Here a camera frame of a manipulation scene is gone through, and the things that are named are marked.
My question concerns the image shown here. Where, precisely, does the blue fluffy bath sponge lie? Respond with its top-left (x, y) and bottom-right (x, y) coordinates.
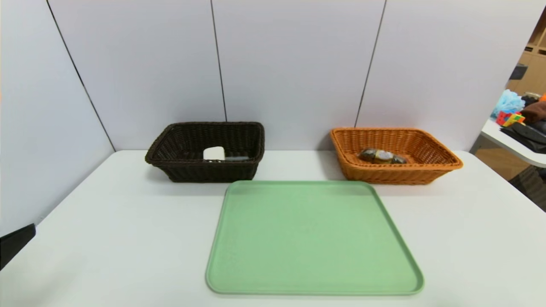
top-left (491, 89), bottom-right (526, 118)

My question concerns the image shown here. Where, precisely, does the wooden shelf unit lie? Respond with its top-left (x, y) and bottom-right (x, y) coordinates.
top-left (507, 13), bottom-right (546, 96)

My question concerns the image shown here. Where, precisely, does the light green plastic tray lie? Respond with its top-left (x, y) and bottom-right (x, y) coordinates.
top-left (205, 180), bottom-right (425, 296)

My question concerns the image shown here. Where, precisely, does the brown cloth item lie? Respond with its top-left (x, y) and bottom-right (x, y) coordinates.
top-left (520, 101), bottom-right (546, 124)

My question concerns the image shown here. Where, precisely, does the Ferrero Rocher chocolate pack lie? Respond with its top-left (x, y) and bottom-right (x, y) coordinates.
top-left (357, 148), bottom-right (407, 165)

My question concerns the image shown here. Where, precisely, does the white soap bar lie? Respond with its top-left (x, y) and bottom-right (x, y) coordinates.
top-left (203, 146), bottom-right (226, 161)

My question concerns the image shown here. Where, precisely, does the orange wicker basket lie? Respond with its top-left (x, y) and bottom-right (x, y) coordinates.
top-left (330, 127), bottom-right (464, 185)

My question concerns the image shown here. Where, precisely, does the white side table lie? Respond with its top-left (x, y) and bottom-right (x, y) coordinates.
top-left (480, 119), bottom-right (546, 168)

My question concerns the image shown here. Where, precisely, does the dark brown wicker basket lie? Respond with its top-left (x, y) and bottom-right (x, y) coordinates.
top-left (145, 122), bottom-right (265, 183)

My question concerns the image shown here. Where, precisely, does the colourful puzzle cube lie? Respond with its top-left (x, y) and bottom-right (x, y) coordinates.
top-left (496, 110), bottom-right (526, 127)

